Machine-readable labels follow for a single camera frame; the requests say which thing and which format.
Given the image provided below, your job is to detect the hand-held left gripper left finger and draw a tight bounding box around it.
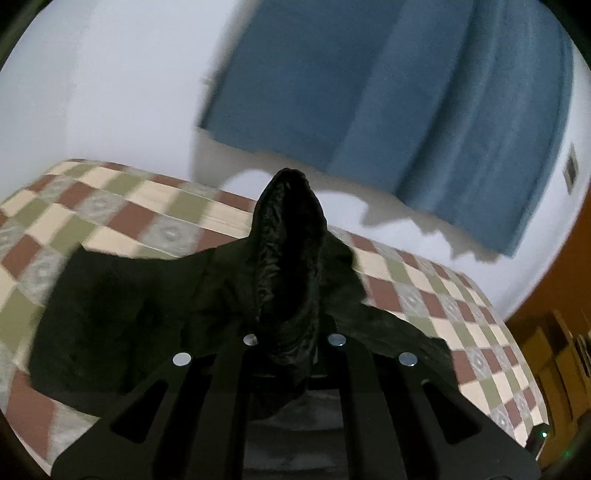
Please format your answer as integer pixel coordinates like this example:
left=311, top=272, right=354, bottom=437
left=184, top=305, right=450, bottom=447
left=51, top=333, right=260, bottom=480

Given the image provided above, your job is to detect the blue curtain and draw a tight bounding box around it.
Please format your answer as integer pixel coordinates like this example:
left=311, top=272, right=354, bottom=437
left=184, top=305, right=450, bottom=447
left=198, top=0, right=576, bottom=258

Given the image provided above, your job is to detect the wall switch plate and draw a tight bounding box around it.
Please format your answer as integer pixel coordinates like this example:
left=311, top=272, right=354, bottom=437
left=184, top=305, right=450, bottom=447
left=564, top=143, right=581, bottom=195

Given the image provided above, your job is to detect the orange wooden door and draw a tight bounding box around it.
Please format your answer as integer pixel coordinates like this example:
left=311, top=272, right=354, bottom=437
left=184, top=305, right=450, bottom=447
left=503, top=180, right=591, bottom=333

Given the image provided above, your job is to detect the checkered bed blanket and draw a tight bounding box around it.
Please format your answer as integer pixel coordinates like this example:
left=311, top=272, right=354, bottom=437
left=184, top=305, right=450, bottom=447
left=0, top=159, right=551, bottom=476

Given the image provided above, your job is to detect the black puffer jacket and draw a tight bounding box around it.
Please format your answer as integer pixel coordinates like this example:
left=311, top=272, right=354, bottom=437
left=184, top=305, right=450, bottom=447
left=28, top=167, right=459, bottom=422

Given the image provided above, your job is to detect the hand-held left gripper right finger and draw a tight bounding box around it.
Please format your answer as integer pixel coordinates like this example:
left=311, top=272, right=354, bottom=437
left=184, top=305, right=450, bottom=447
left=318, top=332, right=542, bottom=480

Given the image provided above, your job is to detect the yellow wooden cabinet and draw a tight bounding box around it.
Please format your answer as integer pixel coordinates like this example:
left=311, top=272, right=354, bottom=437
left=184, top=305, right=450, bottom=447
left=510, top=310, right=591, bottom=468

